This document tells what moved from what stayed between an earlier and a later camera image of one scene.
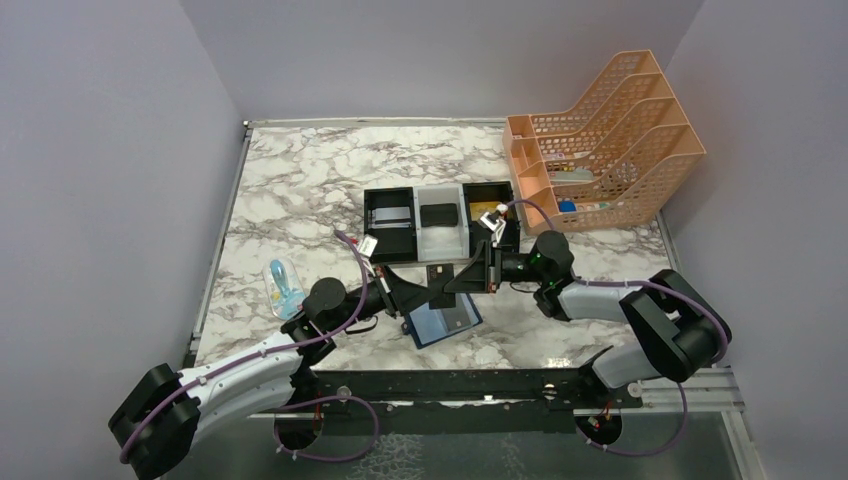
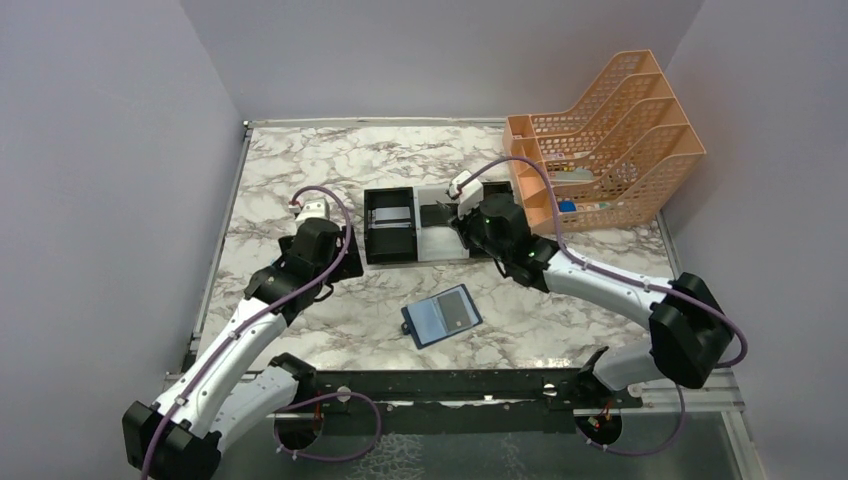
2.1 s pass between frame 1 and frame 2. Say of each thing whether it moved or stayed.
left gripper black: moved
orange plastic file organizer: stayed
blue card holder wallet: stayed
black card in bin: stayed
